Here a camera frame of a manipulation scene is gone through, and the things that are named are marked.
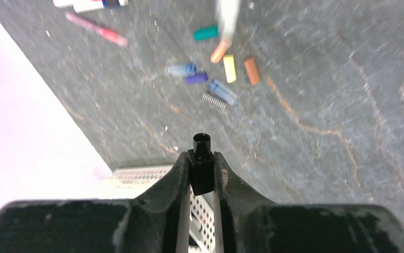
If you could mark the houndstooth pen cap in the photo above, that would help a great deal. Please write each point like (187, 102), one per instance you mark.
(214, 100)

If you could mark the purple pen cap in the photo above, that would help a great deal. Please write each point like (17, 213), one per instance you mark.
(200, 77)

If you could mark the orange pen cap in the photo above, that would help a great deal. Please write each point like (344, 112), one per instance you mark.
(220, 50)

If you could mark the orange capped pen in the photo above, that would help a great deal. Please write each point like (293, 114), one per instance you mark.
(227, 12)

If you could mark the white perforated plastic basket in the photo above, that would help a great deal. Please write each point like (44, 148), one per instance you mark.
(166, 215)

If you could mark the black square pen cap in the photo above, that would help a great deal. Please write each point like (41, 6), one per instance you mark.
(201, 165)

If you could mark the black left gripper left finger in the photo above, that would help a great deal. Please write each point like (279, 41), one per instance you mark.
(90, 225)

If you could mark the yellow pen cap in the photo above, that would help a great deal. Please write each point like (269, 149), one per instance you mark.
(229, 66)

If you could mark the teal pen cap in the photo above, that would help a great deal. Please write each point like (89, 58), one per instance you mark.
(205, 33)

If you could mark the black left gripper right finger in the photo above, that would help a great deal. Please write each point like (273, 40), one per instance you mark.
(246, 221)

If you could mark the brown pen cap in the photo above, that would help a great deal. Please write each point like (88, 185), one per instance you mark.
(252, 70)

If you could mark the pink pen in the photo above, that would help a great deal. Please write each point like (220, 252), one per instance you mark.
(106, 33)

